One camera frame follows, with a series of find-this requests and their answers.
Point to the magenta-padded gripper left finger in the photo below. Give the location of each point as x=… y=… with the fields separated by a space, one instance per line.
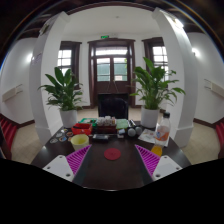
x=59 y=166

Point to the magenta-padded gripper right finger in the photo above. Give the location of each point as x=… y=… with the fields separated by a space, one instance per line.
x=165 y=166

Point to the orange drink plastic bottle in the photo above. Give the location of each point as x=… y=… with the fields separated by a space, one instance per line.
x=162 y=133

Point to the pale yellow plastic cup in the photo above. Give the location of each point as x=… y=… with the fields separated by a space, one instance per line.
x=79 y=141

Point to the white printed paper sheet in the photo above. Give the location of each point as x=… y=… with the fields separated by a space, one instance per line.
x=146 y=136

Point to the red plastic box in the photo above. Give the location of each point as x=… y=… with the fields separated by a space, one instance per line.
x=81 y=129

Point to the grey round-headed microphone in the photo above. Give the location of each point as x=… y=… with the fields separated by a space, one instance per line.
x=131 y=132
x=139 y=130

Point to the flat black device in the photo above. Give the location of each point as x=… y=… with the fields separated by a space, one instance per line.
x=100 y=138

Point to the green patterned box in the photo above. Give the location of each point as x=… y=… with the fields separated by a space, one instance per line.
x=87 y=120

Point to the flat round red coaster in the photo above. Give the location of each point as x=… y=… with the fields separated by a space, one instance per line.
x=112 y=154

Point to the green folded cloth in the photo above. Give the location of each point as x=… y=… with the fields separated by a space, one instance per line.
x=122 y=124

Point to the red carpeted staircase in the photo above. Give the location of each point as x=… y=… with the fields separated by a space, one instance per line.
x=220 y=133
x=8 y=130

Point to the tray of small white items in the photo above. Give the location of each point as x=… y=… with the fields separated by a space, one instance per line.
x=105 y=122

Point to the slim potted green plant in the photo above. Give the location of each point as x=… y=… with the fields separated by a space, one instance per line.
x=65 y=93

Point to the black office chair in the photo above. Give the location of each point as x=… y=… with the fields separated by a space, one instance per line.
x=112 y=106

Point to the bushy potted green plant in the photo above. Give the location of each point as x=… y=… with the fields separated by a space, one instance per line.
x=151 y=86

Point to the dark wooden double door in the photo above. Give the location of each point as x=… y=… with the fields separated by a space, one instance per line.
x=111 y=66

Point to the narrow dark-framed window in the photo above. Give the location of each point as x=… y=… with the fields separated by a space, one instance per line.
x=159 y=53

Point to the green exit sign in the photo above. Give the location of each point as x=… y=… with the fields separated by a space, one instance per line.
x=104 y=36

